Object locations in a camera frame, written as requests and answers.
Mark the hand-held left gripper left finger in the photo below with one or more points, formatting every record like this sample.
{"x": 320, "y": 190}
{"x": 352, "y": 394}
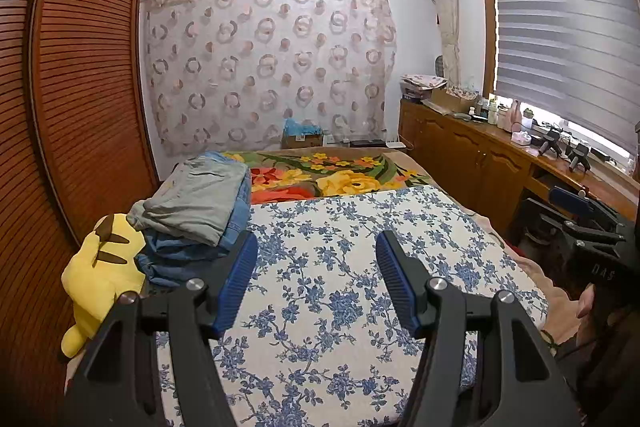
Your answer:
{"x": 237, "y": 277}

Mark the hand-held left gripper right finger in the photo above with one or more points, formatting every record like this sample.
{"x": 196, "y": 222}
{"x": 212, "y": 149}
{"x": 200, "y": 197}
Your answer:
{"x": 397, "y": 282}

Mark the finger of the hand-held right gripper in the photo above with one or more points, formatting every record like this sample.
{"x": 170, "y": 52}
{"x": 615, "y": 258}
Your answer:
{"x": 555, "y": 227}
{"x": 575, "y": 199}

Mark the grey-green pants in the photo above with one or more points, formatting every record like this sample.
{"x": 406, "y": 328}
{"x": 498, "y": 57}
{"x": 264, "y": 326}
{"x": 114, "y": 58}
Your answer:
{"x": 195, "y": 202}

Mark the person's right hand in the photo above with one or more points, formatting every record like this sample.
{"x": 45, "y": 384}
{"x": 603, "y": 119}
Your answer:
{"x": 586, "y": 302}

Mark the black stand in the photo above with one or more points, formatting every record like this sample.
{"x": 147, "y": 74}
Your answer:
{"x": 579, "y": 157}
{"x": 550, "y": 142}

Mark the folded blue jeans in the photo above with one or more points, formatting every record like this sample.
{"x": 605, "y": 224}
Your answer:
{"x": 170, "y": 257}

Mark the blue floral bedspread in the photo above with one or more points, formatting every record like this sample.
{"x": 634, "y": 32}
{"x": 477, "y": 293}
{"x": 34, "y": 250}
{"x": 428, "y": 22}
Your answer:
{"x": 325, "y": 257}

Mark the pink bottle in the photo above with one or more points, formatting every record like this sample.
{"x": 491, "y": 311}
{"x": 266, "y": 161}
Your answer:
{"x": 515, "y": 117}

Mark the wooden sideboard cabinet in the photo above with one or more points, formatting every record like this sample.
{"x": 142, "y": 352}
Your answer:
{"x": 460, "y": 157}

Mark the colourful flower blanket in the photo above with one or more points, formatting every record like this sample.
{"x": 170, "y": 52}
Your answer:
{"x": 325, "y": 172}

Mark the black flat box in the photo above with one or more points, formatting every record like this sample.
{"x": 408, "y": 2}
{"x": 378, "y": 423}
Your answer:
{"x": 367, "y": 143}

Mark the yellow plush toy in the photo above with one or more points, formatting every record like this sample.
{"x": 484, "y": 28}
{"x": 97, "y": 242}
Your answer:
{"x": 95, "y": 287}

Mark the open cardboard box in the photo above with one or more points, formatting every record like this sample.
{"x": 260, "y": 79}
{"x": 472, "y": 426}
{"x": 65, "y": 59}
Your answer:
{"x": 452, "y": 99}

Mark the grey striped window blind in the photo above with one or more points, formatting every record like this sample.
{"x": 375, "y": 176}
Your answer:
{"x": 560, "y": 32}

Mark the stack of printed cloth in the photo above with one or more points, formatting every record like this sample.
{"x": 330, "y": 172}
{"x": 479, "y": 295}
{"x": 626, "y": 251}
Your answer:
{"x": 422, "y": 83}

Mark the circle patterned curtain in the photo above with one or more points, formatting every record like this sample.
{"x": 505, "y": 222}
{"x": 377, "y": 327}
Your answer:
{"x": 260, "y": 57}

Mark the tied beige curtain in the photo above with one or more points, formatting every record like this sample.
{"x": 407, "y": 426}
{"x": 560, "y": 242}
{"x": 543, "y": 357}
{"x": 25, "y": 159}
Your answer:
{"x": 447, "y": 17}

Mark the wooden louvered wardrobe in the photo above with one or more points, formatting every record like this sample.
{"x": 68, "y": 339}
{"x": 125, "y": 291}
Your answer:
{"x": 85, "y": 57}

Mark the wooden window frame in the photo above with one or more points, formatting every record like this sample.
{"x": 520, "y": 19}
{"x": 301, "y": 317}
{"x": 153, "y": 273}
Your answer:
{"x": 487, "y": 17}

